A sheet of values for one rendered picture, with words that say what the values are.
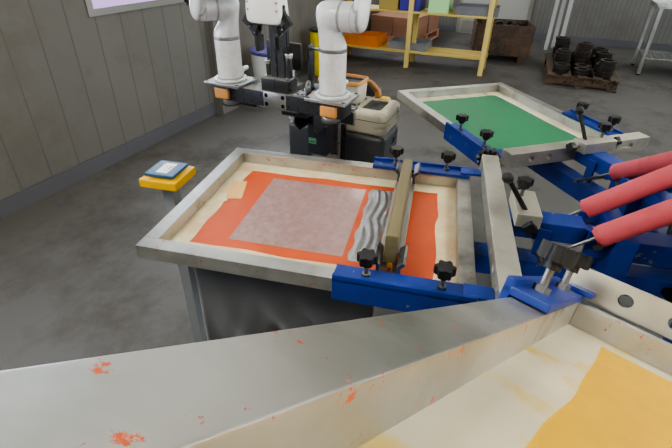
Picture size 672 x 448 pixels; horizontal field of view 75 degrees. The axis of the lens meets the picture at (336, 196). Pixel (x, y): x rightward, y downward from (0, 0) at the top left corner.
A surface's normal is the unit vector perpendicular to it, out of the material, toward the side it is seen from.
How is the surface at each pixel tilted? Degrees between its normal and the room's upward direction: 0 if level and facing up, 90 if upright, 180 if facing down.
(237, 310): 93
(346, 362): 32
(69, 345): 0
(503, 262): 0
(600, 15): 90
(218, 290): 91
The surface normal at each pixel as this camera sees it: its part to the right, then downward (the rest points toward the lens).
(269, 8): -0.35, 0.51
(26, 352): 0.02, -0.86
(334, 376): 0.37, -0.92
